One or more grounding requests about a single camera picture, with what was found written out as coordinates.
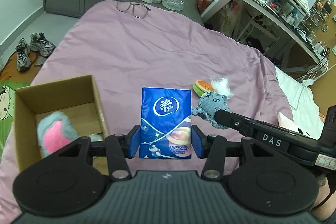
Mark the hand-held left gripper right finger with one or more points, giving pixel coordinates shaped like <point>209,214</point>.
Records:
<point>198,142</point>

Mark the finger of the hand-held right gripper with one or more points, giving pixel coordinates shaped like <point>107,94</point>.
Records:
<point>231,120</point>

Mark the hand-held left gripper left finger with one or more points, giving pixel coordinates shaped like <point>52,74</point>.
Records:
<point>134,141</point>

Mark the blue tissue pack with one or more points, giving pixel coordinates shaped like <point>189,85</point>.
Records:
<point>164,121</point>

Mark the grey pink plush toy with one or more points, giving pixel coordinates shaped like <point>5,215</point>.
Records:
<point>56,134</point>

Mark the brown cardboard box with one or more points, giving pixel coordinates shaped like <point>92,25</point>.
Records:
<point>29,119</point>

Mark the person's right forearm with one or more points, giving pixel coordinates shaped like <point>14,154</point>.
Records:
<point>324,195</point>

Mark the clear bag of white cotton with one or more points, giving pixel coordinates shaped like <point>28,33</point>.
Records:
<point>221,85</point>

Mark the burger plush toy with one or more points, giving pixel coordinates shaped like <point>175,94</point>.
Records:
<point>202,87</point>

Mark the cream white bedding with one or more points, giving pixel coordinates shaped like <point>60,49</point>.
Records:
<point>296,92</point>

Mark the pink blanket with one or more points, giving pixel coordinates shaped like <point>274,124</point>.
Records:
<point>147,50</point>

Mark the red bin under desk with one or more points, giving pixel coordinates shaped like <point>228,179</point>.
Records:
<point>206,1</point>

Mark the purple framed glasses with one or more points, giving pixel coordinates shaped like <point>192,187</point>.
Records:
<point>136,10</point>

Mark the grey sneaker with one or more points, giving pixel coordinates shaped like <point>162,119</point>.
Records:
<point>42,44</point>
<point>23,56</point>

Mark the green cartoon floor mat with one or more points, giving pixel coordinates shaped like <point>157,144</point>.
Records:
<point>10,87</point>

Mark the white frame desk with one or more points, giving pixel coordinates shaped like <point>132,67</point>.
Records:
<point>260,7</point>

